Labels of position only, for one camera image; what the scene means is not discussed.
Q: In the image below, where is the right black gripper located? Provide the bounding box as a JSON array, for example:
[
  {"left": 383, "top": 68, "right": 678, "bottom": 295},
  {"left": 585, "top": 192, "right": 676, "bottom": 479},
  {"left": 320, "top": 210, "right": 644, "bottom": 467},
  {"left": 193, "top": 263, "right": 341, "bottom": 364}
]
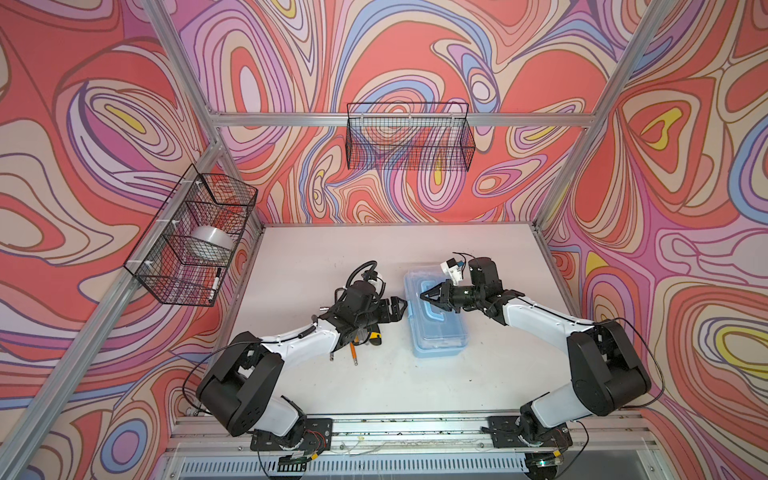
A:
[{"left": 420, "top": 279, "right": 484, "bottom": 312}]

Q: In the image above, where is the blue plastic tool box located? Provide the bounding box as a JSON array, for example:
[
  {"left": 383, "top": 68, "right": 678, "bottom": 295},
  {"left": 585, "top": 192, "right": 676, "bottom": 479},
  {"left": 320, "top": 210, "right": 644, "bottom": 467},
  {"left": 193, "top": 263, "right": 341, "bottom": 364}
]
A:
[{"left": 403, "top": 268, "right": 470, "bottom": 359}]

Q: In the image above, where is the orange handled hex key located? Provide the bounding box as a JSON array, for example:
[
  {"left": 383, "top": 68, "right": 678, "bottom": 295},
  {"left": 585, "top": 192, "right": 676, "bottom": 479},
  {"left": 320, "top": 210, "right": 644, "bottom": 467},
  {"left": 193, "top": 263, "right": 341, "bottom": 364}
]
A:
[{"left": 350, "top": 340, "right": 359, "bottom": 367}]

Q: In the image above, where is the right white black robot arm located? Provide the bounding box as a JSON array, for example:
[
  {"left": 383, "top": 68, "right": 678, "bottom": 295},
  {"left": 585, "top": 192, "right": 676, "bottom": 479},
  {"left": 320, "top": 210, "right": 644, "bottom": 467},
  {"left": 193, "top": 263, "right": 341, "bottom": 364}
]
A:
[{"left": 419, "top": 257, "right": 651, "bottom": 445}]

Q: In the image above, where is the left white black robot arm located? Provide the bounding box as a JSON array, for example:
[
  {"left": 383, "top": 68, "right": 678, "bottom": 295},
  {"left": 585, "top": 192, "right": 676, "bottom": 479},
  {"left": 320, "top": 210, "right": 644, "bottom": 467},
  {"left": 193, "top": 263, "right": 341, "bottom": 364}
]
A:
[{"left": 195, "top": 280, "right": 408, "bottom": 441}]

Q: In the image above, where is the marker pen in basket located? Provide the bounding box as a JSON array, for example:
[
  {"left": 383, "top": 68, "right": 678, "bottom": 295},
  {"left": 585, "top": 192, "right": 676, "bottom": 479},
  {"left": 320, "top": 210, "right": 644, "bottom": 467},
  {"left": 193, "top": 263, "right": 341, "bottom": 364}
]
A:
[{"left": 208, "top": 267, "right": 222, "bottom": 304}]

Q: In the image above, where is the grey tape roll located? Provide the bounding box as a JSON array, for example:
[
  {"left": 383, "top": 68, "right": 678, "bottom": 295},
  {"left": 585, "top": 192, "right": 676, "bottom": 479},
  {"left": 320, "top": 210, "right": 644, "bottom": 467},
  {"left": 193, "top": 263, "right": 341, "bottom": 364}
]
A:
[{"left": 186, "top": 225, "right": 235, "bottom": 266}]

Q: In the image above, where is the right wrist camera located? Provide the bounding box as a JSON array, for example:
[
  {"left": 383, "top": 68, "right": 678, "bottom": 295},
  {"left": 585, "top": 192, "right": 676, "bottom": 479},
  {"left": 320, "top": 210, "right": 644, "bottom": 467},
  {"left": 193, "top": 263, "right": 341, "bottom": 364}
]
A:
[{"left": 440, "top": 258, "right": 466, "bottom": 286}]

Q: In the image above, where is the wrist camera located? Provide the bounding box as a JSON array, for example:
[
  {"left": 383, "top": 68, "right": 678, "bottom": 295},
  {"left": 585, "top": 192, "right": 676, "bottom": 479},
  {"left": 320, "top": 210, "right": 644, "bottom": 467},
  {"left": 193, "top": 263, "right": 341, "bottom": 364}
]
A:
[
  {"left": 440, "top": 258, "right": 466, "bottom": 286},
  {"left": 362, "top": 268, "right": 386, "bottom": 287}
]

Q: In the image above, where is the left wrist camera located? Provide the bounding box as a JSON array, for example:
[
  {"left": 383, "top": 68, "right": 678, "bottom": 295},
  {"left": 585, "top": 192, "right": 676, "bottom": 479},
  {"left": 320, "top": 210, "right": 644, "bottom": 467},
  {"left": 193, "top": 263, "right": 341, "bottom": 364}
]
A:
[{"left": 362, "top": 268, "right": 386, "bottom": 287}]

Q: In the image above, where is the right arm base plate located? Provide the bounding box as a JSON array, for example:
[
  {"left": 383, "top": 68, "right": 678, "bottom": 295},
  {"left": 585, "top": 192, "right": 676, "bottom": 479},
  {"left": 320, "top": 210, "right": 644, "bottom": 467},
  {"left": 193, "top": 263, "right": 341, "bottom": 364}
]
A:
[{"left": 480, "top": 415, "right": 573, "bottom": 450}]

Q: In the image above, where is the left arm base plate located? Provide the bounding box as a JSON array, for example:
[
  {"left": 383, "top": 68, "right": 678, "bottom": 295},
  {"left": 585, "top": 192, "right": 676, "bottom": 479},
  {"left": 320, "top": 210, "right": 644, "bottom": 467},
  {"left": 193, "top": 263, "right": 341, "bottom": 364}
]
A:
[{"left": 250, "top": 417, "right": 334, "bottom": 455}]

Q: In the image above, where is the black wire basket at back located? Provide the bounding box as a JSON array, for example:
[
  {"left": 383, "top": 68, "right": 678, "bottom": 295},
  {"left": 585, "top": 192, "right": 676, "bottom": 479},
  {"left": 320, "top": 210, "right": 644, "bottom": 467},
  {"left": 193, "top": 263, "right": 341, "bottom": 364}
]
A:
[{"left": 345, "top": 100, "right": 476, "bottom": 172}]

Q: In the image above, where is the black wire basket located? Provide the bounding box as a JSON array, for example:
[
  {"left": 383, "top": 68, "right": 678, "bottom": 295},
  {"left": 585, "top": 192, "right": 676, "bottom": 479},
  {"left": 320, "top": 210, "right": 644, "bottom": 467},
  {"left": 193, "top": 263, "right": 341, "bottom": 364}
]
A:
[
  {"left": 345, "top": 100, "right": 476, "bottom": 172},
  {"left": 124, "top": 166, "right": 258, "bottom": 307}
]

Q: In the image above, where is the aluminium front rail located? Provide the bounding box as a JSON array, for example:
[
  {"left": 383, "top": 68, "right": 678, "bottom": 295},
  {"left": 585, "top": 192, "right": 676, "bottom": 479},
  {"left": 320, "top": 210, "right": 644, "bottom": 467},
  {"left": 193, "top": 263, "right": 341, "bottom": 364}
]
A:
[{"left": 166, "top": 410, "right": 661, "bottom": 456}]

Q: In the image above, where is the black wire basket on left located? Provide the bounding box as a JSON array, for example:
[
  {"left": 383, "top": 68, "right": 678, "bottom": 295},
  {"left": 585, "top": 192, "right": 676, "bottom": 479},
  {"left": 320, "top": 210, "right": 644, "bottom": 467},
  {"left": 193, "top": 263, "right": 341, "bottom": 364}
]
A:
[{"left": 124, "top": 166, "right": 258, "bottom": 307}]

